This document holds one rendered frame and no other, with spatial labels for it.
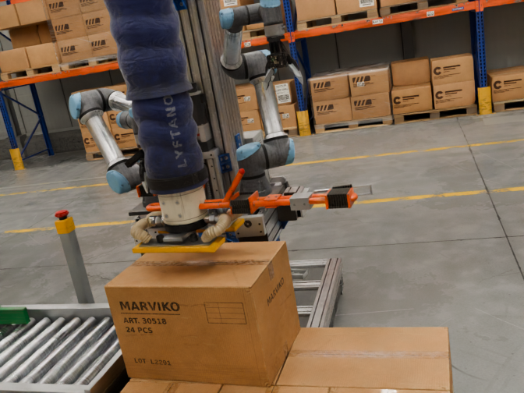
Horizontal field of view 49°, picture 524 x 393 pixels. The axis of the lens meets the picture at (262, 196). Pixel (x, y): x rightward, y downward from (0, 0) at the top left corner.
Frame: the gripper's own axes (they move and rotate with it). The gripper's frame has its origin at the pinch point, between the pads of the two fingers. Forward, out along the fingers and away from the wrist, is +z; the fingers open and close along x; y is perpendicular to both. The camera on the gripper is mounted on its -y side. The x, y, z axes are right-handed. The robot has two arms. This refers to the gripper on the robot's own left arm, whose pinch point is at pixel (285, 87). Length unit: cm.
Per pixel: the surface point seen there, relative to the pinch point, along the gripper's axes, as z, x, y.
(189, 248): 45, -32, 50
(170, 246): 45, -40, 48
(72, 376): 98, -95, 49
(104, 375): 92, -74, 58
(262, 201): 33, -5, 41
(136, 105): -6, -42, 45
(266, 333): 79, -9, 52
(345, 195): 32, 25, 46
